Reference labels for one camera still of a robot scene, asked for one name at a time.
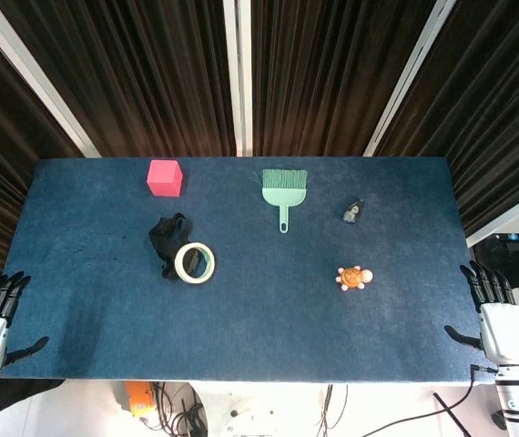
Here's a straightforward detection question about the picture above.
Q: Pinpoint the blue felt table cloth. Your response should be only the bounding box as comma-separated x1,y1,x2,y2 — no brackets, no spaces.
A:
0,157,488,386

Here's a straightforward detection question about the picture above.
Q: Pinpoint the white tape roll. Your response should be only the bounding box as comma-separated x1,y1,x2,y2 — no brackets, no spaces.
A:
174,242,217,286

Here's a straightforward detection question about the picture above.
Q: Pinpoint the black elastic strap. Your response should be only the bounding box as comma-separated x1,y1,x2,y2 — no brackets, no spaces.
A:
148,212,196,279

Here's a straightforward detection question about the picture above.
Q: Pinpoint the mint green hand brush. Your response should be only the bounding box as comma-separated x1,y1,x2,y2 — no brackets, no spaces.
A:
250,168,310,235

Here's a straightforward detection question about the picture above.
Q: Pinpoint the small grey oval object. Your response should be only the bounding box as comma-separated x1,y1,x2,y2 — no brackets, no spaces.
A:
341,197,365,225

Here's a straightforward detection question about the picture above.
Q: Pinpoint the pink foam cube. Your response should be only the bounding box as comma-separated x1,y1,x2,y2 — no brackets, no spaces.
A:
146,159,184,198

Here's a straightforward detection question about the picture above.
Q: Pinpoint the orange and pink turtle toy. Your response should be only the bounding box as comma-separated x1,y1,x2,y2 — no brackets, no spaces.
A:
335,266,374,291

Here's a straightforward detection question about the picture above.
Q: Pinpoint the right five-finger robot hand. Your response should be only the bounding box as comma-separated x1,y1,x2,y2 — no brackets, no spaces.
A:
443,259,519,368

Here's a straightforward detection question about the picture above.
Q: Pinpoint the white slotted post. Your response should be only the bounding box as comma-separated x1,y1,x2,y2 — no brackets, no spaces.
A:
0,0,102,158
361,0,459,158
222,0,254,158
466,181,519,248

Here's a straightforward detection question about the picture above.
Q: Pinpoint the orange device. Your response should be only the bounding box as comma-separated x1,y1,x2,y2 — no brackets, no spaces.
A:
124,381,157,418

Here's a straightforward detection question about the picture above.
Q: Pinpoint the black cable with plug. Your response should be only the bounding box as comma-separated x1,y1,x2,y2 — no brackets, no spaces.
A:
362,363,500,437

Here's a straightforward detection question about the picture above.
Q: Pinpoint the black equipment box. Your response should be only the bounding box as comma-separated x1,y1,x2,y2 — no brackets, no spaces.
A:
474,231,519,275

